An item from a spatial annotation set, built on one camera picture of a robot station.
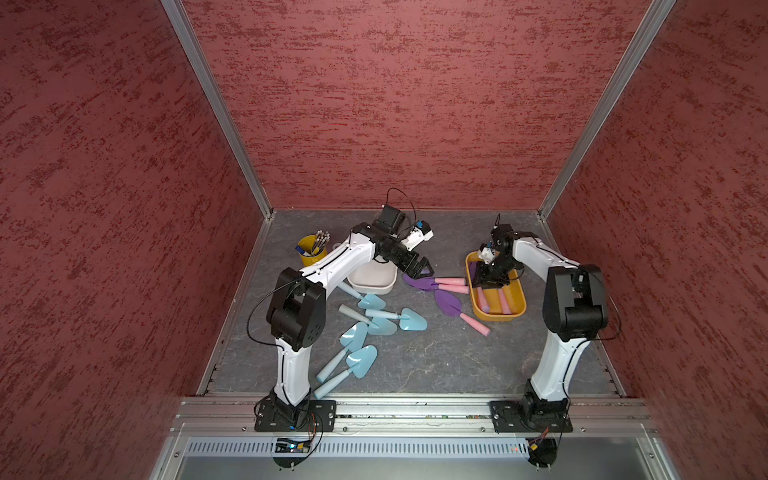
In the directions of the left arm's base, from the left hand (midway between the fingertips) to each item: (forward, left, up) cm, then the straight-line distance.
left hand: (419, 269), depth 86 cm
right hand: (0, -20, -11) cm, 23 cm away
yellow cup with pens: (+10, +34, -3) cm, 36 cm away
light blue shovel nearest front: (-23, +17, -13) cm, 31 cm away
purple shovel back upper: (+3, -4, -14) cm, 15 cm away
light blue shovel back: (-4, +16, -14) cm, 21 cm away
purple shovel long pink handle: (-8, -28, -11) cm, 31 cm away
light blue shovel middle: (-12, +13, -14) cm, 23 cm away
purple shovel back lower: (+1, -11, -13) cm, 17 cm away
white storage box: (+5, +13, -13) cm, 19 cm away
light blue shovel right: (-10, +3, -13) cm, 17 cm away
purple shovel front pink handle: (-5, -20, -9) cm, 23 cm away
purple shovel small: (-4, -28, -13) cm, 31 cm away
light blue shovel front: (-16, +20, -13) cm, 29 cm away
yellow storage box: (-4, -26, -14) cm, 30 cm away
